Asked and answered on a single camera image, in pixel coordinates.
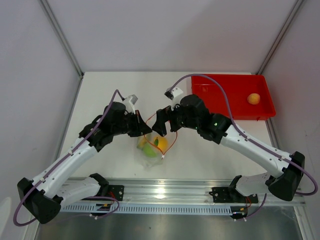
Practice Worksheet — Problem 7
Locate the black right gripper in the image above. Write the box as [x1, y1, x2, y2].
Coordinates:
[152, 101, 200, 138]

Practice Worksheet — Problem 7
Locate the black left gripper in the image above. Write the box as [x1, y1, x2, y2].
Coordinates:
[112, 110, 153, 138]

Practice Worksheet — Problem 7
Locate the green yellow mango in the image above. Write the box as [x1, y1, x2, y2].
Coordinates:
[136, 135, 148, 150]

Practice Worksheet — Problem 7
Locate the clear zip bag orange zipper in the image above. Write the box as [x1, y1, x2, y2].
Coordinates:
[136, 111, 179, 171]

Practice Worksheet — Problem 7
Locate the green apple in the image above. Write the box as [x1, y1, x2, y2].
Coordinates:
[142, 144, 157, 158]

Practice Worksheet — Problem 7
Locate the orange yellow peach with leaf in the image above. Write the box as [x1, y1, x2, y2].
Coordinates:
[153, 136, 168, 152]

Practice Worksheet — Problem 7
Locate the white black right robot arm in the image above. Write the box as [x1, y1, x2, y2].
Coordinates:
[152, 94, 305, 202]

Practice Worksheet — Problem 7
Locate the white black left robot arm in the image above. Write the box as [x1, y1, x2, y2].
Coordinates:
[17, 95, 152, 224]

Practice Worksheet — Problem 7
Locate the red plastic tray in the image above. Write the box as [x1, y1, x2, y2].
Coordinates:
[191, 74, 276, 121]

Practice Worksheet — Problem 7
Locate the pink yellow peach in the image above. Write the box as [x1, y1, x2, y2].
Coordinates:
[247, 93, 261, 105]

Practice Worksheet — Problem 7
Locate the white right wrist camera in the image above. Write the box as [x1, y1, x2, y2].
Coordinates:
[164, 87, 184, 100]

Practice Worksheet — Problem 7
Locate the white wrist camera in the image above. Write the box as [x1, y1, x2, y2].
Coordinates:
[122, 94, 138, 113]
[164, 87, 184, 100]

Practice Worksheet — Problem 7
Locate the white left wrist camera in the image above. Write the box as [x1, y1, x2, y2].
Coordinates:
[122, 94, 138, 113]

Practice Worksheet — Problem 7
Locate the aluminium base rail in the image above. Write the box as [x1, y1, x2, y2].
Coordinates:
[32, 177, 306, 207]

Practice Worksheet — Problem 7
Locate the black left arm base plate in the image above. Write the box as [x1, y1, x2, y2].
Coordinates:
[79, 184, 125, 201]

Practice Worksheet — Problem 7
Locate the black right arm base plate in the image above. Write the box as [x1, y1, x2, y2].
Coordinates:
[208, 186, 259, 204]

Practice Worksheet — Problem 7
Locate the white slotted cable duct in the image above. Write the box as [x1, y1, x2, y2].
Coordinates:
[61, 202, 233, 216]

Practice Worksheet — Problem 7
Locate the aluminium corner post left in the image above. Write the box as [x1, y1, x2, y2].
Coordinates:
[38, 0, 84, 78]

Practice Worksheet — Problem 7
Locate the aluminium corner post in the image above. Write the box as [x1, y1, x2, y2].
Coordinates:
[38, 0, 84, 78]
[255, 0, 307, 75]

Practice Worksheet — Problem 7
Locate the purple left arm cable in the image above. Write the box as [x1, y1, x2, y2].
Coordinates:
[12, 89, 121, 227]

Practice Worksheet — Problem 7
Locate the aluminium corner post right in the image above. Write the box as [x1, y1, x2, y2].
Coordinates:
[255, 0, 307, 75]

